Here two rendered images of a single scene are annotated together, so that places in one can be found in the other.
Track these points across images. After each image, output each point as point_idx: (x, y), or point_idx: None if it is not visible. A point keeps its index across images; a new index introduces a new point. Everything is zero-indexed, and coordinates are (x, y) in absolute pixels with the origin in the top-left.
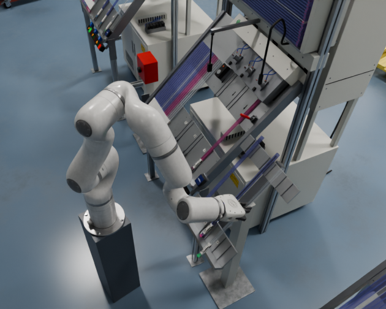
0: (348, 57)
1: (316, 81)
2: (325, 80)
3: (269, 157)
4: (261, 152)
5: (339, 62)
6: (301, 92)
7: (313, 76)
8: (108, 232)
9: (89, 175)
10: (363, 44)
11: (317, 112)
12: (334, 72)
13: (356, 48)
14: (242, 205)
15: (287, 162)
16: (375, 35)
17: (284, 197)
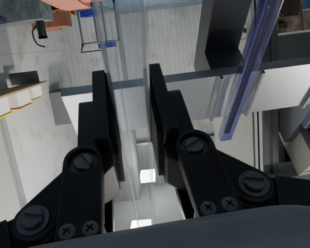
0: (238, 138)
1: (257, 146)
2: (253, 112)
3: (249, 111)
4: (286, 101)
5: (245, 139)
6: (278, 113)
7: (263, 163)
8: None
9: None
10: (231, 147)
11: (246, 31)
12: (245, 122)
13: (235, 146)
14: (158, 166)
15: None
16: (225, 151)
17: (91, 99)
